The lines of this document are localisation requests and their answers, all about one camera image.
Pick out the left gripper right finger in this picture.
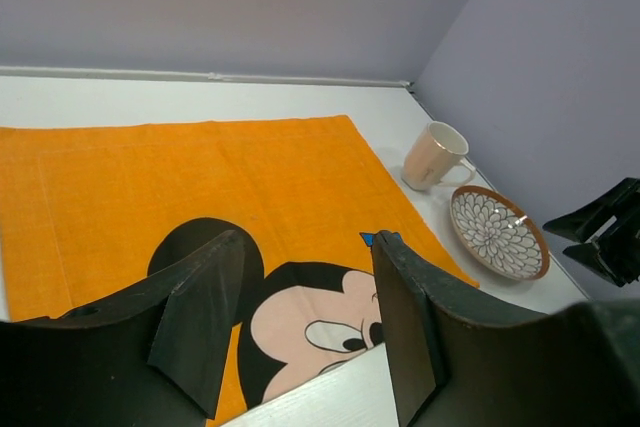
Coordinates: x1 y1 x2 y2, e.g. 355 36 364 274
372 231 639 426

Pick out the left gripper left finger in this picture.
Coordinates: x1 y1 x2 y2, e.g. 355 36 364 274
1 231 244 426

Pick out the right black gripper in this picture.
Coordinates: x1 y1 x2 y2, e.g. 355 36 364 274
543 177 639 287

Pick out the floral patterned plate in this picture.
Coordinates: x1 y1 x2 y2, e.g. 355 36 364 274
450 185 550 281

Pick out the orange Mickey Mouse placemat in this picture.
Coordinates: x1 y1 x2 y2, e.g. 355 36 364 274
0 114 480 423

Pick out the beige ceramic mug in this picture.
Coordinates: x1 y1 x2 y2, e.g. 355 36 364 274
401 121 476 192

